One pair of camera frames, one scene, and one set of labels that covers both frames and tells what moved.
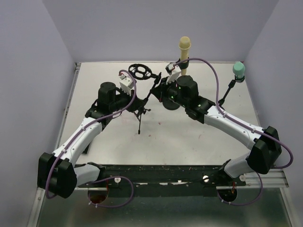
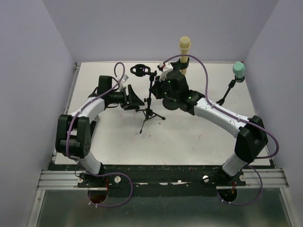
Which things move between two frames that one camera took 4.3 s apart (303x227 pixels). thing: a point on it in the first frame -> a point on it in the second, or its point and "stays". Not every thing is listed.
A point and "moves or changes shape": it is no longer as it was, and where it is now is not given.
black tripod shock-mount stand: [142, 72] moves or changes shape
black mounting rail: [195, 179] stays
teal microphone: [238, 69] stays
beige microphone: [184, 44] stays
